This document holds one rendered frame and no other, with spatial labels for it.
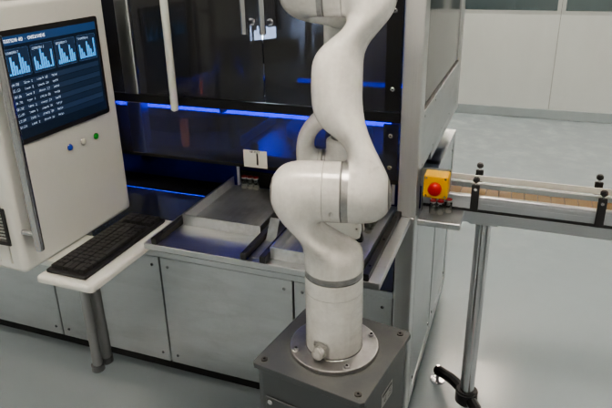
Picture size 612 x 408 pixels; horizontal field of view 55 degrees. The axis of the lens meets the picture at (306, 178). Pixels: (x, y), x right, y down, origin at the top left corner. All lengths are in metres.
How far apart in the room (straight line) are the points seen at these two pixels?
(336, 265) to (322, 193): 0.15
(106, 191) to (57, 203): 0.22
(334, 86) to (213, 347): 1.54
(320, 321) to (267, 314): 1.00
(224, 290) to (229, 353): 0.29
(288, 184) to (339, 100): 0.18
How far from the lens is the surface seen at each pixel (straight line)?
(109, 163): 2.10
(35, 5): 1.85
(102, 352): 2.47
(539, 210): 1.92
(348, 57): 1.12
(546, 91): 6.41
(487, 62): 6.37
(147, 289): 2.45
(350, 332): 1.25
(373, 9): 1.13
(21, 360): 2.99
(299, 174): 1.10
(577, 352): 2.93
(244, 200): 1.98
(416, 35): 1.70
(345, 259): 1.16
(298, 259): 1.59
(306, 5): 1.16
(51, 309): 2.86
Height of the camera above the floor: 1.67
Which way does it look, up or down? 21 degrees down
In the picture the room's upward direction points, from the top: 1 degrees counter-clockwise
